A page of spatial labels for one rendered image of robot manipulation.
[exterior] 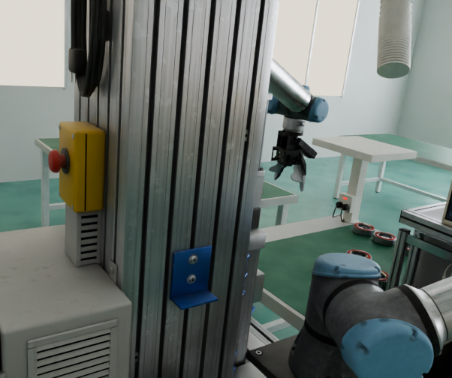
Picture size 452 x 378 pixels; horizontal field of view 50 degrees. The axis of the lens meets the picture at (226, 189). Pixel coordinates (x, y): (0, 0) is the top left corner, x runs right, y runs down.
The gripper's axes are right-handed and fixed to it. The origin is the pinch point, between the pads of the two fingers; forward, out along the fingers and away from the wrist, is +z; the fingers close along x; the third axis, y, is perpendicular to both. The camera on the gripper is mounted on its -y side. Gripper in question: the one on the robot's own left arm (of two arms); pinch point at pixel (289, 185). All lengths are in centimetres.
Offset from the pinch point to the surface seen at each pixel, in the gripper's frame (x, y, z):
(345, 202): -40, -81, 28
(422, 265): 30, -45, 26
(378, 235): -13, -77, 36
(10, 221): -286, 38, 115
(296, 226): -45, -53, 40
